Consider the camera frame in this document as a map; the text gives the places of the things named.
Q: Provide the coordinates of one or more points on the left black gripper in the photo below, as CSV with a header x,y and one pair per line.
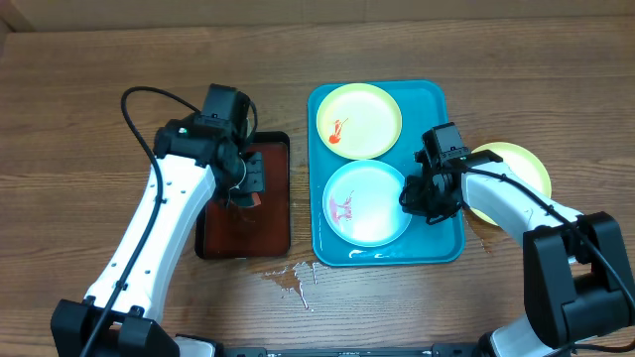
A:
x,y
254,182

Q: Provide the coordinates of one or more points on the teal plastic tray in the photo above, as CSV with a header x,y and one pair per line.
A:
x,y
422,105

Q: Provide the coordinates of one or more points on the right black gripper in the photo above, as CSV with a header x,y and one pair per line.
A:
x,y
419,205

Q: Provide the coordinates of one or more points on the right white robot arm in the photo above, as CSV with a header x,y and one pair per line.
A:
x,y
578,282

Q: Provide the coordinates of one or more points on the black tray with red water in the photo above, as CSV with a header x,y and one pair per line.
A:
x,y
224,230

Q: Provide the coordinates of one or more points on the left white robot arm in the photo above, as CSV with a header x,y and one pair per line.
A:
x,y
193,161

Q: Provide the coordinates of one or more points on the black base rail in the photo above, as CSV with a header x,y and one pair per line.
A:
x,y
347,352

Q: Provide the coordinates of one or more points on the yellow plate with ketchup far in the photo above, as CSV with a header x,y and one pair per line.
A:
x,y
359,121

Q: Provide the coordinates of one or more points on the light blue plate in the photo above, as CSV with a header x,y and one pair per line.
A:
x,y
360,202

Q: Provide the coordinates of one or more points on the orange and green sponge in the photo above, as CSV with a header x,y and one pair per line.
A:
x,y
245,200

